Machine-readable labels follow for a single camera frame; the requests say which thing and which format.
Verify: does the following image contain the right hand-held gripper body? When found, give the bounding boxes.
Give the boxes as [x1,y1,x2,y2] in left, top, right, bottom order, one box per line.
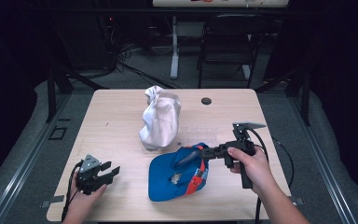
[220,121,268,189]

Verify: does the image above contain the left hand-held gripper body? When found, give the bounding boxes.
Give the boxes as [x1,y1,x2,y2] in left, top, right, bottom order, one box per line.
[76,153,107,196]

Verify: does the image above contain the clear acrylic peg rack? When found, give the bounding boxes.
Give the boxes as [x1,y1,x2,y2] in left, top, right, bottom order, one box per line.
[176,125,219,147]

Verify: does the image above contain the blue baseball cap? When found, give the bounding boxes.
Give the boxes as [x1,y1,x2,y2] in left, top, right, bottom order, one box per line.
[147,142,211,203]

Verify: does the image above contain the white baseball cap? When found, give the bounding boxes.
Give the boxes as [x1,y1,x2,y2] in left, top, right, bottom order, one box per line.
[138,85,183,153]

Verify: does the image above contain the person's left hand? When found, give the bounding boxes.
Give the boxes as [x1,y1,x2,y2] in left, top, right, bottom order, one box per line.
[64,171,108,217]

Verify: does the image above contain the person's right hand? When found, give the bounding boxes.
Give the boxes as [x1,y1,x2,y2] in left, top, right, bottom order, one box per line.
[227,146,276,196]

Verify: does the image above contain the grey tape strip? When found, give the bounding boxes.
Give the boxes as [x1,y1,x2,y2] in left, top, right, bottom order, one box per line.
[39,194,66,209]

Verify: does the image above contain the white desk foot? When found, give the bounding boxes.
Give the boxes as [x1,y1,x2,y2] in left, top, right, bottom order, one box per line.
[241,63,252,80]

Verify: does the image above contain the black metal stand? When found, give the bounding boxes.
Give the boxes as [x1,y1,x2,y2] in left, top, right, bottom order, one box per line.
[255,68,311,127]
[45,65,110,123]

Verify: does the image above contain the black folding chair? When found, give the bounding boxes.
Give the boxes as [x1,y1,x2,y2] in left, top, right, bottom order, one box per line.
[197,12,270,90]

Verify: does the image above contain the white desk leg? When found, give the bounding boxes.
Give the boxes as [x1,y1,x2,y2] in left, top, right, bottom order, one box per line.
[170,16,181,80]

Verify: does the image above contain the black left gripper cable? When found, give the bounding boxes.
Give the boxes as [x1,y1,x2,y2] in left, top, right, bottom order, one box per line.
[61,161,84,222]

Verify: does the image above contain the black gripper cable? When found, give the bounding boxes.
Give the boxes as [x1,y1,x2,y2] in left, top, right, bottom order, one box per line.
[61,161,84,222]
[247,127,296,224]

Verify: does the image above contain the aluminium floor rail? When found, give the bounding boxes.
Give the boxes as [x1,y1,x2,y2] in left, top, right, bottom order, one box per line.
[288,96,358,224]
[0,92,73,224]

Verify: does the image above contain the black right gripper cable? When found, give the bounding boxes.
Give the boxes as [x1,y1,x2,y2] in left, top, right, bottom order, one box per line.
[247,127,296,224]

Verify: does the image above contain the black floor cables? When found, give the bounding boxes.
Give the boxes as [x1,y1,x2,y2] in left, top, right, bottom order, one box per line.
[117,43,183,90]

